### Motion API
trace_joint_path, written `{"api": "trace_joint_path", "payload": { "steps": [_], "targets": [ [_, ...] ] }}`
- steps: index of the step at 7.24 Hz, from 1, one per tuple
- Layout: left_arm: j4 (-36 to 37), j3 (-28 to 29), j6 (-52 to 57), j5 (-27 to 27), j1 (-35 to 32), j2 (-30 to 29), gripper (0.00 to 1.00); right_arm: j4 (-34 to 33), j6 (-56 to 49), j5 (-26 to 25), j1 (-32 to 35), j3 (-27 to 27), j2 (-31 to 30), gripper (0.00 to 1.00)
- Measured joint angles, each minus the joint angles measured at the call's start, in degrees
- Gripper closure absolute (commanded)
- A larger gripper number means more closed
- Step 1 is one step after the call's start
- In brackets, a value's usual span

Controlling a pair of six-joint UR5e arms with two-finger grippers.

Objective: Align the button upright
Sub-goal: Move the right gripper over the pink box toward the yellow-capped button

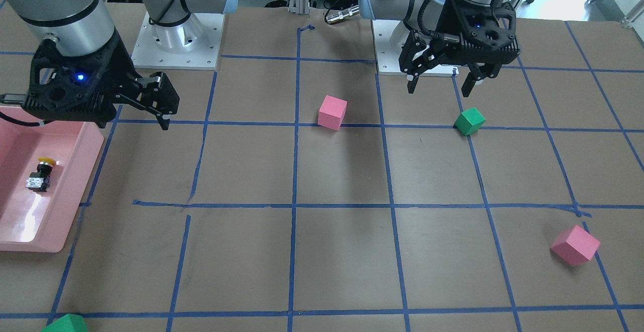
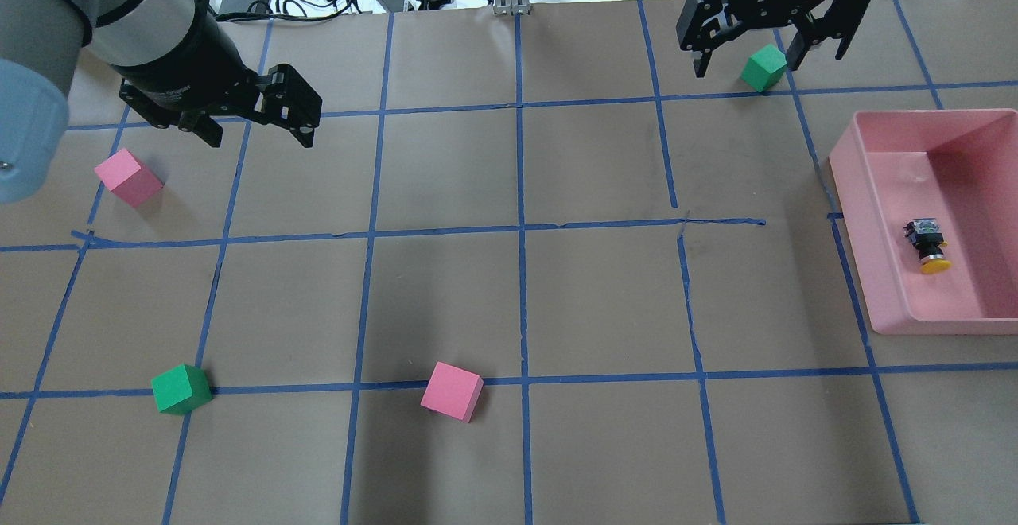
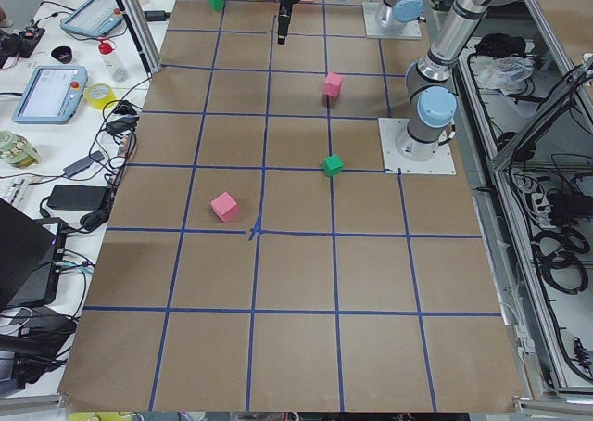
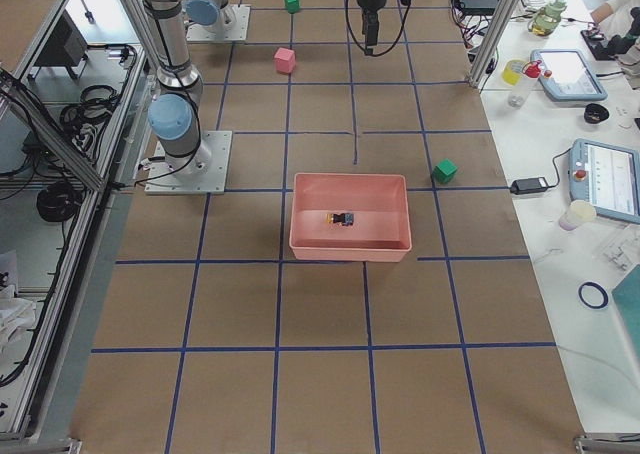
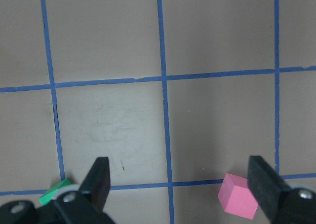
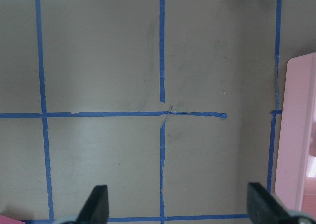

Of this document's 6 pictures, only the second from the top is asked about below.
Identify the pink cube front centre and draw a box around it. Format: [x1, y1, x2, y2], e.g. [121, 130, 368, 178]
[419, 361, 484, 423]

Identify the green cube near bin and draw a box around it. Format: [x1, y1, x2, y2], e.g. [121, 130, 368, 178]
[740, 44, 787, 93]

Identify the pink cube far left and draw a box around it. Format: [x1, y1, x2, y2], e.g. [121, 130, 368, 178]
[93, 149, 164, 208]

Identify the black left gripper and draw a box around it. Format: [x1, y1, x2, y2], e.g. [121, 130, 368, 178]
[118, 55, 323, 149]

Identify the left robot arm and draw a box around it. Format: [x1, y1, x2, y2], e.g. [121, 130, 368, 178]
[1, 0, 321, 205]

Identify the green cube front left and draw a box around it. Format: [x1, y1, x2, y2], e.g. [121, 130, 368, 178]
[150, 364, 213, 416]

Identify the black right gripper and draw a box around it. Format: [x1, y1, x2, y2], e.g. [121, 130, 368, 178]
[676, 0, 870, 78]

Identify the pink plastic bin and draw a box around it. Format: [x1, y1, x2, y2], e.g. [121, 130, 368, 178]
[830, 108, 1017, 336]

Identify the pink cube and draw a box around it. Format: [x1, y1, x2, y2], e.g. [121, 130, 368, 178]
[93, 149, 164, 208]
[419, 361, 484, 423]

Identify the yellow push button switch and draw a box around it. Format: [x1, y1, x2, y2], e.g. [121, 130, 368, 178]
[903, 218, 952, 275]

